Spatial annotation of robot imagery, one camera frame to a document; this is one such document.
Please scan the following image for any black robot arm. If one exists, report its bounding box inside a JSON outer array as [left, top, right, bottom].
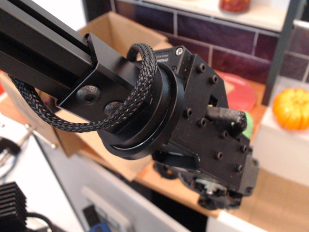
[[0, 0, 259, 210]]

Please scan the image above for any pink plastic plate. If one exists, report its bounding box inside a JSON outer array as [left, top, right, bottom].
[[216, 71, 256, 111]]

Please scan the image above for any black finned heat sink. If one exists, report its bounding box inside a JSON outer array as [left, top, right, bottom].
[[0, 182, 27, 232]]

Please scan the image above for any jar with red contents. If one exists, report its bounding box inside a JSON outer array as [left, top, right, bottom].
[[219, 0, 251, 13]]

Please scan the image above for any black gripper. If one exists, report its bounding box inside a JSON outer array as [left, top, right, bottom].
[[153, 162, 243, 210]]

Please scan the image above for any orange toy pumpkin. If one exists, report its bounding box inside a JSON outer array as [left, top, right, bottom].
[[272, 88, 309, 131]]

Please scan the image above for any green toy bitter gourd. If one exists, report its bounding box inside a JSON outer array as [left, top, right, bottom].
[[231, 111, 254, 140]]

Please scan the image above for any brown cardboard box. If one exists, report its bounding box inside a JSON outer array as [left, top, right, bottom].
[[0, 12, 172, 181]]

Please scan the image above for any grey power strip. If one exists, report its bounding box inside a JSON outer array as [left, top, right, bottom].
[[81, 186, 133, 232]]

